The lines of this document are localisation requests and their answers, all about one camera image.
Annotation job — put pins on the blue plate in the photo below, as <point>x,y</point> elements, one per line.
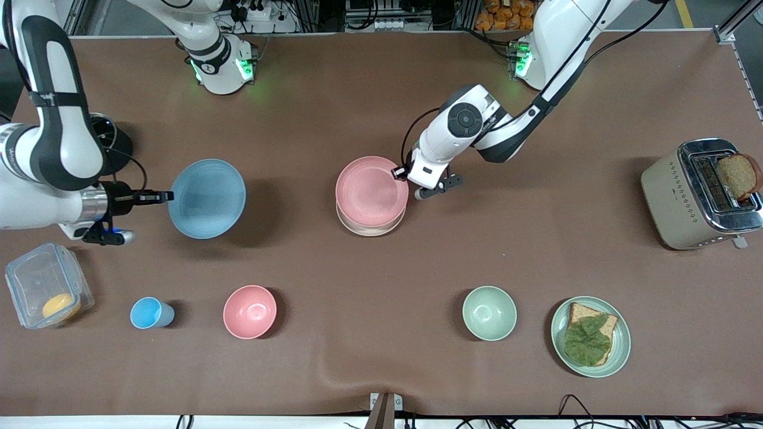
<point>207,199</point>

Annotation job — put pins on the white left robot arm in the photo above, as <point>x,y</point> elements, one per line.
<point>566,36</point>

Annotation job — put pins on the brown table cover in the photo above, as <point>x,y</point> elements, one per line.
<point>381,107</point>

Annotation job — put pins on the grey metal bracket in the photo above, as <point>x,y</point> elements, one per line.
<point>384,408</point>

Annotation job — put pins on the blue cup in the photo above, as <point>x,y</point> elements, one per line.
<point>149,313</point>

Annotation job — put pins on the bag of orange fruit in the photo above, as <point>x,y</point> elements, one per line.
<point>506,15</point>

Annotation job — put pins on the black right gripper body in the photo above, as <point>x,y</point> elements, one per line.
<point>121,198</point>

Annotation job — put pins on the white power strip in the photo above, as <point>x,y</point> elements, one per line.
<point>259,12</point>

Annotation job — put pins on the beige and chrome toaster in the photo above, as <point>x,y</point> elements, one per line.
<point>673,202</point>

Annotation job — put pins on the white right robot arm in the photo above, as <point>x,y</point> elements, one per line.
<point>59,149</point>

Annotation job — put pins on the pink plate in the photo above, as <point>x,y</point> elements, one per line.
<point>369,192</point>

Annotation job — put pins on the green lettuce leaf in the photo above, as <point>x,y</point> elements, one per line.
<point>587,342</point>

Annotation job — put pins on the green bowl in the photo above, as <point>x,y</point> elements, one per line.
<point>489,313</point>

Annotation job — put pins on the clear plastic container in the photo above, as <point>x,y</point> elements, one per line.
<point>36,277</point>

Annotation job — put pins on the aluminium frame profile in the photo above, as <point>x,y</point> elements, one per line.
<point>86,15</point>
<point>736,24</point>

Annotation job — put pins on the bread slice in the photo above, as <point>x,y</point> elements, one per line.
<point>608,325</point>

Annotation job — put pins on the beige plate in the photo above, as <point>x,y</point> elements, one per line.
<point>369,232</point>

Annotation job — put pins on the brown toast slice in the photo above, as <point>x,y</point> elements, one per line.
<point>739,176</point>

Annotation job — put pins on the green plate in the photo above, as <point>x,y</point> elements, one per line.
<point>620,351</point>

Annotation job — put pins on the yellow round food piece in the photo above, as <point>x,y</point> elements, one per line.
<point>61,307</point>

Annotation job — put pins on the pink bowl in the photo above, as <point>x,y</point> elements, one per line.
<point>250,312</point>

